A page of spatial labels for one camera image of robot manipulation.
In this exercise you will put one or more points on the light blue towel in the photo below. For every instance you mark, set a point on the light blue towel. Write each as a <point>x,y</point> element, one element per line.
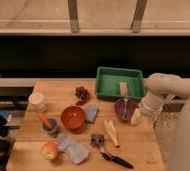
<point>75,151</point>

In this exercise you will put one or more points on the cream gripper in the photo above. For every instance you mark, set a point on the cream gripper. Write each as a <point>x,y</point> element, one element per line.
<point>136,117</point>

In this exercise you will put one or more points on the blue sponge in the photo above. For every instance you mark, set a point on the blue sponge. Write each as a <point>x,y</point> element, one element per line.
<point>91,113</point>

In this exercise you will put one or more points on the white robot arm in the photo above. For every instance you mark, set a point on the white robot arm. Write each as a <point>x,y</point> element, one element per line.
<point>171,90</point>

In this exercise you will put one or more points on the tan block in tray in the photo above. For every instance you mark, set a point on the tan block in tray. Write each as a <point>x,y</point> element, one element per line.
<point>123,88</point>

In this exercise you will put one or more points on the green plastic tray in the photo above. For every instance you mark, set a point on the green plastic tray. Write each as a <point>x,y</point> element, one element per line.
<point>108,79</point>

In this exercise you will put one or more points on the small grey metal block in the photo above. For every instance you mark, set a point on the small grey metal block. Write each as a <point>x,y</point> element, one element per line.
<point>97,139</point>

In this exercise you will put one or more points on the red apple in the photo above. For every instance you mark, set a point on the red apple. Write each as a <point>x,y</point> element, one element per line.
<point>49,151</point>

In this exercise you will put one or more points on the bunch of dark grapes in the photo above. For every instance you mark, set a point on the bunch of dark grapes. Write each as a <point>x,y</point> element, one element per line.
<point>83,95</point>

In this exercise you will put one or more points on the red bowl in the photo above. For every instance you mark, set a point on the red bowl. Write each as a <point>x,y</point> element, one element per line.
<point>73,117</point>

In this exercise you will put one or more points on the orange carrot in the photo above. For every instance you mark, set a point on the orange carrot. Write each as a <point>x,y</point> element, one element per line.
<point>45,121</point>

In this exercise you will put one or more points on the grey cup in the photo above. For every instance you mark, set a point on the grey cup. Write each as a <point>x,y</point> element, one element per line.
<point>54,130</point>

